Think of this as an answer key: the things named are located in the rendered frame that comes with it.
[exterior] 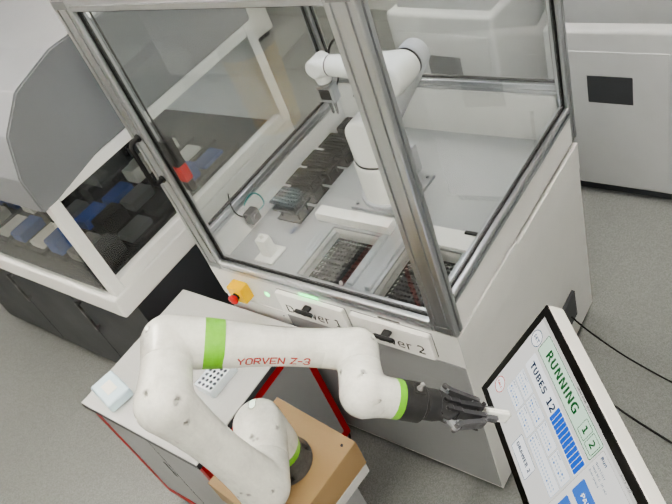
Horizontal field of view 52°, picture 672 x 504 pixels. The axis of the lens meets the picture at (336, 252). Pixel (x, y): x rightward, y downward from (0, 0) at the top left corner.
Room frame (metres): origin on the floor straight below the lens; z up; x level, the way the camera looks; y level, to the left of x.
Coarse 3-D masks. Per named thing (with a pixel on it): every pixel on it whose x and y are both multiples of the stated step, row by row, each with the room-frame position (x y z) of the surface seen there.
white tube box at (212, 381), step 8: (232, 368) 1.66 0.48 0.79; (200, 376) 1.67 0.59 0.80; (208, 376) 1.66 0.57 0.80; (216, 376) 1.65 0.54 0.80; (224, 376) 1.63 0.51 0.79; (232, 376) 1.65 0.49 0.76; (200, 384) 1.64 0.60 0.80; (208, 384) 1.63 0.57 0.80; (216, 384) 1.61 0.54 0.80; (224, 384) 1.62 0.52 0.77; (208, 392) 1.60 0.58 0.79; (216, 392) 1.60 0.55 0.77
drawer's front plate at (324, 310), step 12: (288, 300) 1.73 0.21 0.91; (300, 300) 1.69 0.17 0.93; (312, 300) 1.66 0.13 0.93; (288, 312) 1.76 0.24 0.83; (312, 312) 1.66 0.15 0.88; (324, 312) 1.62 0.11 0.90; (336, 312) 1.57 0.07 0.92; (324, 324) 1.64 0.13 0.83; (336, 324) 1.59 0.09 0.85; (348, 324) 1.56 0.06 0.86
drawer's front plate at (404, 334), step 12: (360, 324) 1.51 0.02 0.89; (372, 324) 1.47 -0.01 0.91; (384, 324) 1.44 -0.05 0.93; (396, 324) 1.42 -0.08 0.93; (396, 336) 1.41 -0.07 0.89; (408, 336) 1.37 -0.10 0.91; (420, 336) 1.34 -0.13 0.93; (396, 348) 1.42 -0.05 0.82; (420, 348) 1.35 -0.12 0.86; (432, 348) 1.32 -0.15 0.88
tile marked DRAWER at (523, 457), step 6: (522, 438) 0.86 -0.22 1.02; (516, 444) 0.86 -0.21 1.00; (522, 444) 0.84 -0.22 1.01; (516, 450) 0.85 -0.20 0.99; (522, 450) 0.83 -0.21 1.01; (528, 450) 0.82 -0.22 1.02; (516, 456) 0.84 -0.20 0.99; (522, 456) 0.82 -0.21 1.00; (528, 456) 0.81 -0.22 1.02; (522, 462) 0.81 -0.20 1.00; (528, 462) 0.80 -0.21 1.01; (522, 468) 0.80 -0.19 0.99; (528, 468) 0.79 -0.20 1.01; (534, 468) 0.78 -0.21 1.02; (522, 474) 0.79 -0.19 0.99; (528, 474) 0.78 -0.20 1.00
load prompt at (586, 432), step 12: (540, 348) 0.97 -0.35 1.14; (552, 348) 0.94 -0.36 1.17; (552, 360) 0.92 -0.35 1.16; (552, 372) 0.90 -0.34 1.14; (564, 372) 0.87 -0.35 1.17; (564, 384) 0.85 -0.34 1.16; (564, 396) 0.83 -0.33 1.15; (576, 396) 0.81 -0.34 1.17; (576, 408) 0.79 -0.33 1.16; (576, 420) 0.77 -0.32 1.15; (588, 420) 0.75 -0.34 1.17; (576, 432) 0.75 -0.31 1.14; (588, 432) 0.73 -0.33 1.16; (588, 444) 0.71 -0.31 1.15; (600, 444) 0.69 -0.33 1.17; (588, 456) 0.69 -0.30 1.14
